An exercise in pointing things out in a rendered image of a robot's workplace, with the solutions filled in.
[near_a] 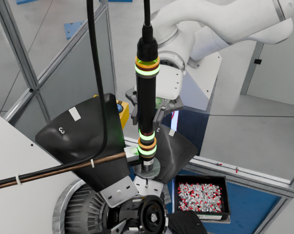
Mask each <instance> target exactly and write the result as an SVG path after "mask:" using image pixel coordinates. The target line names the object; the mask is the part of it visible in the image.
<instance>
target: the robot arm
mask: <svg viewBox="0 0 294 234"><path fill-rule="evenodd" d="M293 16H294V0H236V1H234V2H232V3H230V4H228V5H218V4H215V3H212V2H209V1H206V0H176V1H174V2H172V3H169V4H167V5H166V6H164V7H162V8H160V9H158V10H157V11H155V12H154V13H152V14H151V15H150V23H151V24H152V27H153V37H154V38H155V39H156V41H157V43H158V55H159V57H160V68H159V73H158V75H157V77H156V105H155V108H156V109H157V111H156V113H155V116H154V118H153V121H152V129H153V130H156V128H157V126H158V125H159V126H160V124H161V122H162V119H163V117H165V116H166V115H168V114H170V113H173V112H174V111H181V110H183V106H184V105H183V102H182V100H181V98H180V93H181V89H182V84H183V76H185V74H186V71H185V68H186V65H187V64H188V65H189V66H190V67H192V68H194V69H198V68H200V67H201V66H202V65H203V63H204V57H206V56H208V55H211V54H213V53H215V52H217V51H219V50H222V49H224V48H226V47H228V46H231V45H233V44H235V43H238V42H240V41H244V40H253V41H257V42H261V43H264V44H270V45H272V44H278V43H281V42H283V41H285V40H287V39H288V38H289V36H290V35H291V34H292V31H293V22H292V18H291V17H293ZM187 20H191V21H196V22H200V23H202V24H204V25H206V26H204V27H202V28H200V29H198V30H197V31H195V32H193V31H192V30H191V29H190V28H189V27H188V26H186V25H182V24H177V25H176V23H179V22H182V21H187ZM125 96H126V98H128V99H129V100H130V101H131V103H132V104H133V106H134V109H133V111H132V113H131V119H132V120H133V125H136V124H137V123H138V120H137V84H136V86H135V87H133V88H131V89H129V90H128V91H126V92H125Z"/></svg>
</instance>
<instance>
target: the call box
mask: <svg viewBox="0 0 294 234"><path fill-rule="evenodd" d="M121 107H122V109H121V111H120V112H119V116H120V120H121V125H122V129H124V127H125V124H126V122H127V120H128V118H129V103H127V102H122V104H121Z"/></svg>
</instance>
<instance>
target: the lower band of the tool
mask: <svg viewBox="0 0 294 234"><path fill-rule="evenodd" d="M154 139H155V141H154V143H153V144H152V145H150V146H144V145H142V144H141V143H140V137H139V139H138V143H139V145H140V146H141V147H143V148H145V149H149V148H152V147H154V146H155V144H156V138H154Z"/></svg>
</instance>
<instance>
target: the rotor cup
mask: <svg viewBox="0 0 294 234"><path fill-rule="evenodd" d="M137 199H141V201H134V202H132V201H133V200H137ZM152 214H155V215H156V217H157V218H156V221H155V222H152V221H151V215H152ZM124 218H126V224H125V226H124V228H123V230H122V232H121V233H120V234H165V233H166V230H167V227H168V220H169V218H168V211H167V208H166V205H165V203H164V202H163V200H162V199H161V198H160V197H159V196H157V195H138V196H134V197H132V198H130V199H128V200H127V201H125V202H123V203H121V204H120V205H118V206H116V207H114V208H110V207H109V206H108V204H106V206H105V208H104V212H103V227H104V231H106V230H108V229H110V228H111V227H113V226H114V225H116V224H117V223H119V222H120V221H121V220H123V219H124ZM129 228H138V230H129Z"/></svg>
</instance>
